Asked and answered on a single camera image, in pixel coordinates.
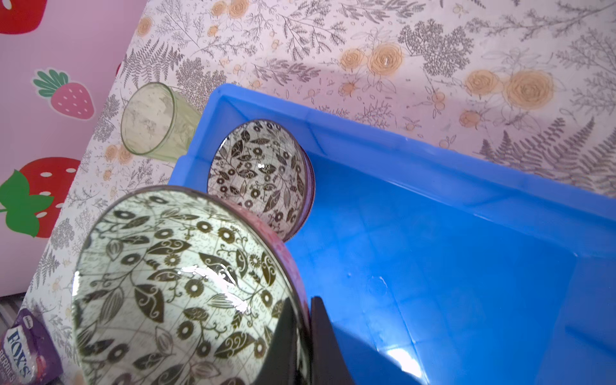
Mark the green leaf patterned bowl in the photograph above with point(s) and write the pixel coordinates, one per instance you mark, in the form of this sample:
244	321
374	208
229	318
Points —
261	167

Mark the pink snack packet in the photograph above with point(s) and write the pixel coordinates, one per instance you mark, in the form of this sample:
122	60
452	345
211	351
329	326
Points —
28	354

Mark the green glass cup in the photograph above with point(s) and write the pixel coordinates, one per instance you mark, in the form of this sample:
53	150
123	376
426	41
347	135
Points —
158	123

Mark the dark dotted bowl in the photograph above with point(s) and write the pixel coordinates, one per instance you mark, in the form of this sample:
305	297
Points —
174	286

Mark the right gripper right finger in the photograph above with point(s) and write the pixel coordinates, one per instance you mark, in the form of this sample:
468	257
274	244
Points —
327	362

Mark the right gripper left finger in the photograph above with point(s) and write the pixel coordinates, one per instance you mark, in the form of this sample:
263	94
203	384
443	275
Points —
280	365

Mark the blue plastic bin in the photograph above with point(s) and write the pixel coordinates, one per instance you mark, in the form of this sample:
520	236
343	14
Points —
436	266

